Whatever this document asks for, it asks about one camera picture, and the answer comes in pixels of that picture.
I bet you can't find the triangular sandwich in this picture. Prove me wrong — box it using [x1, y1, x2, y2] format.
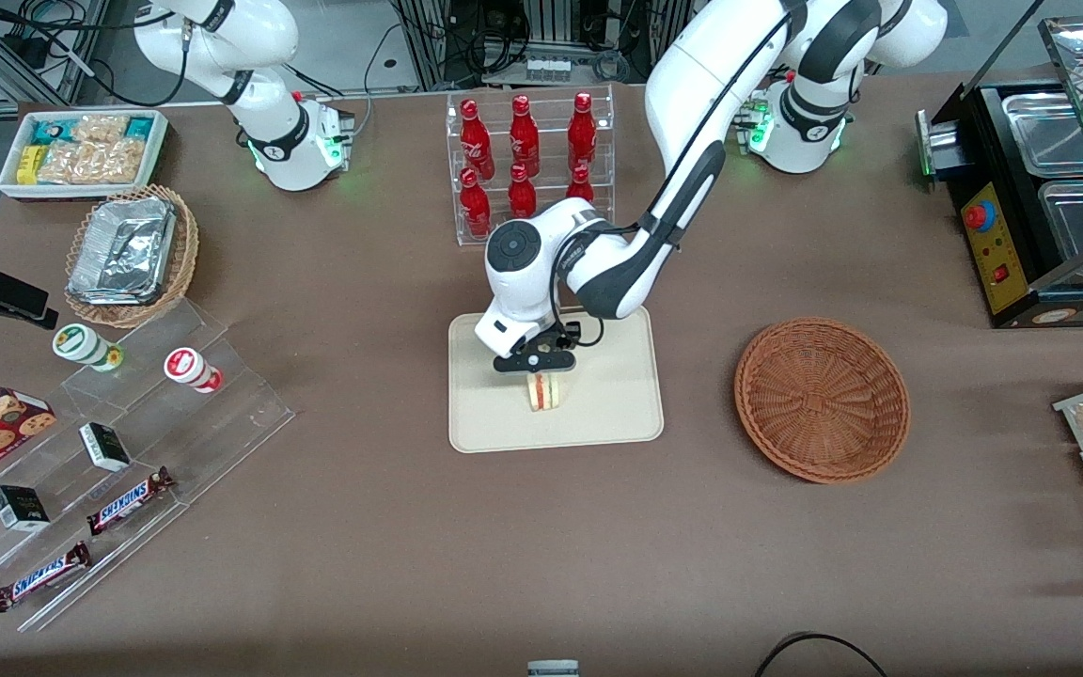
[526, 371, 564, 413]

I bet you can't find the aluminium foil tray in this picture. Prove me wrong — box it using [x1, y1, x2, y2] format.
[68, 195, 177, 306]

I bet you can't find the beige plastic tray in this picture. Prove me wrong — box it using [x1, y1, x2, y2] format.
[447, 302, 666, 455]

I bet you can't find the light wicker basket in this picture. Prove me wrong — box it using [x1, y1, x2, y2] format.
[64, 183, 200, 329]

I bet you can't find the brown wicker basket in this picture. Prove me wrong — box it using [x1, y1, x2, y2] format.
[733, 317, 911, 485]

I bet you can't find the green lidded cup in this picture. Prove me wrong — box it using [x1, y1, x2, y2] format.
[52, 323, 125, 373]

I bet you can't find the clear acrylic bottle rack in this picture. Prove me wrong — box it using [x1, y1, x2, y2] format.
[445, 84, 617, 248]

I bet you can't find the white rectangular snack bin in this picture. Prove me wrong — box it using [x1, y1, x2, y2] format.
[0, 109, 170, 201]

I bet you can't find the large clear cracker bag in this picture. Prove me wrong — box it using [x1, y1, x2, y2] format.
[38, 139, 146, 186]

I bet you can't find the small black box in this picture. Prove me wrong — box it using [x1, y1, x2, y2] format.
[0, 484, 52, 533]
[78, 422, 133, 473]

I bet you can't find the red lidded cup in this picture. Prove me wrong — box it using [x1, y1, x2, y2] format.
[163, 347, 224, 395]

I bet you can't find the small clear cracker bag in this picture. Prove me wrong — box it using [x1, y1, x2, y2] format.
[71, 114, 130, 144]

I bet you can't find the Snickers bar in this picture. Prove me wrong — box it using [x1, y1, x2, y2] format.
[0, 541, 92, 614]
[86, 466, 177, 537]

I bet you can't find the clear acrylic stepped shelf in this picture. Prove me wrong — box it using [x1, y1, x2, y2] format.
[0, 298, 297, 634]

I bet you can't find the black food warmer machine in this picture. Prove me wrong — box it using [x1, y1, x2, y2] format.
[915, 17, 1083, 331]

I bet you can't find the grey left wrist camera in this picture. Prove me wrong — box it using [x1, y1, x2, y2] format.
[492, 346, 577, 375]

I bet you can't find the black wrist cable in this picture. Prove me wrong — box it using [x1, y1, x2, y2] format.
[541, 224, 641, 349]

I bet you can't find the black cable loop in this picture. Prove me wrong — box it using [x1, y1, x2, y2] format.
[752, 632, 891, 677]

